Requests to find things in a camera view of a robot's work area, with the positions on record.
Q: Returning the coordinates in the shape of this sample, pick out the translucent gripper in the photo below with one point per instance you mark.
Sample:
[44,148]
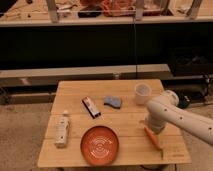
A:
[147,123]

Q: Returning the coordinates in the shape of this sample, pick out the orange pepper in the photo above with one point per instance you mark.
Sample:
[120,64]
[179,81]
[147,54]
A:
[154,139]

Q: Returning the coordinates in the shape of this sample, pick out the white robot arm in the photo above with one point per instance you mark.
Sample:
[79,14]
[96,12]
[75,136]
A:
[164,109]

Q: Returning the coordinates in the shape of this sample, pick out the white ceramic cup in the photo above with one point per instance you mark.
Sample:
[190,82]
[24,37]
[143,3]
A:
[142,93]

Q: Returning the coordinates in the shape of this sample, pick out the blue sponge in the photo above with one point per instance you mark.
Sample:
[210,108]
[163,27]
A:
[114,102]

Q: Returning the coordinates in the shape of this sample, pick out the orange ribbed bowl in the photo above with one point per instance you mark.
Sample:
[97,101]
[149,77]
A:
[99,146]

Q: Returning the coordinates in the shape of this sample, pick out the wooden folding table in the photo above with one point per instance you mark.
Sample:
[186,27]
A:
[134,146]

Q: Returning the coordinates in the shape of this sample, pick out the white plastic bottle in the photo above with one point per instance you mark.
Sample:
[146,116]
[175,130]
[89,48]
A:
[62,130]

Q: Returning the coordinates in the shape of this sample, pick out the long metal bench rail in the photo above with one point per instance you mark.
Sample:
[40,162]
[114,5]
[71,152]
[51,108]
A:
[51,76]

